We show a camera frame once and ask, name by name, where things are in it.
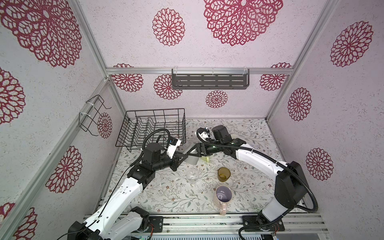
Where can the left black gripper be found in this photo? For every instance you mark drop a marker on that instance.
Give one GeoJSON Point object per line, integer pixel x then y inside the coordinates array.
{"type": "Point", "coordinates": [177, 156]}

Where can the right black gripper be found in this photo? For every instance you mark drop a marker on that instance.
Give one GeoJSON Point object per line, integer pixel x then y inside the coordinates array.
{"type": "Point", "coordinates": [199, 151]}

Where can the grey mug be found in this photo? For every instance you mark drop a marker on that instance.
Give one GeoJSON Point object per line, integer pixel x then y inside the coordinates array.
{"type": "Point", "coordinates": [191, 160]}

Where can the light green mug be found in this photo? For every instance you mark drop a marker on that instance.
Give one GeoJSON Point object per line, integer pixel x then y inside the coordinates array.
{"type": "Point", "coordinates": [206, 159]}

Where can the clear glass cup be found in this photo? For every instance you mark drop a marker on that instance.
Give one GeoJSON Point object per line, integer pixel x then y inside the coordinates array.
{"type": "Point", "coordinates": [192, 176]}

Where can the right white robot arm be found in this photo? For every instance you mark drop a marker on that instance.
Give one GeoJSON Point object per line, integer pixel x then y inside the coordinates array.
{"type": "Point", "coordinates": [291, 187]}

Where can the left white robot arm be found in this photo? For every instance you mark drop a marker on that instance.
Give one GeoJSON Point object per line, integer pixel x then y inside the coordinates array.
{"type": "Point", "coordinates": [159, 151]}

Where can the amber glass cup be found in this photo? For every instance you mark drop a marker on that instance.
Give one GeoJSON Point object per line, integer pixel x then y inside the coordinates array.
{"type": "Point", "coordinates": [223, 174]}

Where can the pink mug purple inside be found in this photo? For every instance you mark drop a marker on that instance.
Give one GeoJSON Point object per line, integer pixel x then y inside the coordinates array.
{"type": "Point", "coordinates": [222, 198]}

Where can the black wire dish rack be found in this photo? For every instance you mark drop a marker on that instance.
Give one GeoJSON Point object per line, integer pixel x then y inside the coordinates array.
{"type": "Point", "coordinates": [137, 125]}

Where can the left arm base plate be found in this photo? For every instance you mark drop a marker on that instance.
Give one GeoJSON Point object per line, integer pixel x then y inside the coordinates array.
{"type": "Point", "coordinates": [153, 224]}

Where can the grey slotted wall shelf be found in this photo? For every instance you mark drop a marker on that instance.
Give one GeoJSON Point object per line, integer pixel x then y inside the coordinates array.
{"type": "Point", "coordinates": [210, 81]}

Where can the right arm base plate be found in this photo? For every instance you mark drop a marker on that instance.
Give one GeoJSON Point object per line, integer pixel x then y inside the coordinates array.
{"type": "Point", "coordinates": [254, 223]}

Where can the black wire wall holder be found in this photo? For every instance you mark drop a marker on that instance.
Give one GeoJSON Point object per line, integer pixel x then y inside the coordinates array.
{"type": "Point", "coordinates": [88, 117]}

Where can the aluminium mounting rail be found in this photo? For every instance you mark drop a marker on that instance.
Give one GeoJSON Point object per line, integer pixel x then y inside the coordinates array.
{"type": "Point", "coordinates": [215, 224]}

